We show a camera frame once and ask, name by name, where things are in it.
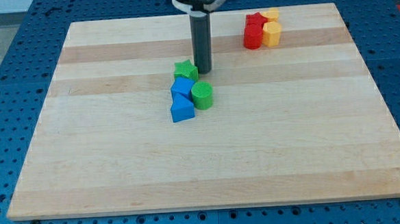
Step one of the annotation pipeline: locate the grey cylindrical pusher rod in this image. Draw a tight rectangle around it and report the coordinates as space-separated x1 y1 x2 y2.
190 12 212 74

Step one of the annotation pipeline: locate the green star block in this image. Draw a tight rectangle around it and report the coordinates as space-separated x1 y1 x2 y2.
173 60 199 82

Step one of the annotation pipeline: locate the red star block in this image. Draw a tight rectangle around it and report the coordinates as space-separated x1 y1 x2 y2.
245 12 268 28

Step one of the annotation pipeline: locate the red cylinder block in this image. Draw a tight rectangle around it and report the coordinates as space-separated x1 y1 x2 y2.
243 24 263 50

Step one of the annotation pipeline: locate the yellow block behind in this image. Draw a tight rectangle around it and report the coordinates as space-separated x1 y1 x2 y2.
261 7 279 22

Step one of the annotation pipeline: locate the yellow hexagon block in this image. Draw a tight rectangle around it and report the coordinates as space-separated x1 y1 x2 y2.
262 21 282 47

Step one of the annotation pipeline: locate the green cylinder block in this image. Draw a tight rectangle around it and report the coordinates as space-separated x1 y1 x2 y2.
191 81 213 110

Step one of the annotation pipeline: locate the blue cube block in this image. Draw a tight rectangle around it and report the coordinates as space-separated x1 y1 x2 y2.
170 77 195 100

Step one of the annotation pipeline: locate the blue triangle block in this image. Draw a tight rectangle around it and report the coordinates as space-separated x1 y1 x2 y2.
171 94 195 122

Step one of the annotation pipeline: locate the wooden board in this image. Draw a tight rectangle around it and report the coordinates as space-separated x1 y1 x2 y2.
7 3 400 221

